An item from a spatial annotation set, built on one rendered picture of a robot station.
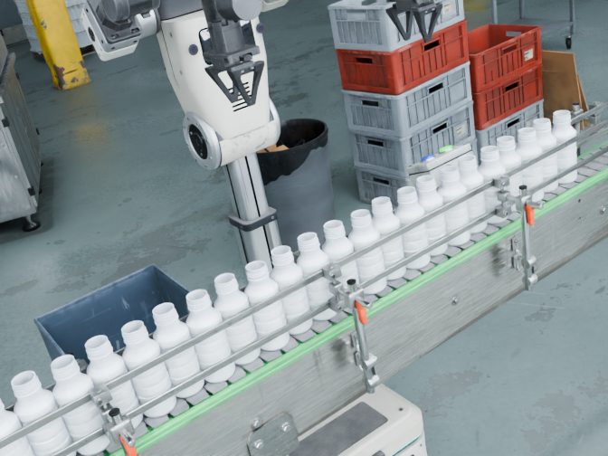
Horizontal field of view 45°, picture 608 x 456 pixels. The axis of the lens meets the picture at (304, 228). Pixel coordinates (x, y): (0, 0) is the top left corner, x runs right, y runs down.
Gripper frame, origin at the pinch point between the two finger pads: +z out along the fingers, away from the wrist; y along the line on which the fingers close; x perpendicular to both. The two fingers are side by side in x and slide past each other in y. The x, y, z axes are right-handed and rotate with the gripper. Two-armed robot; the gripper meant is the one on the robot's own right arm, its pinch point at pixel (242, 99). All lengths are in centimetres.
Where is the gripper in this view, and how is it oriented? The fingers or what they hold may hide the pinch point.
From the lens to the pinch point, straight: 136.4
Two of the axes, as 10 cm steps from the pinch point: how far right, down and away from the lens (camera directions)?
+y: 5.7, 2.3, -7.9
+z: 2.0, 8.9, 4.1
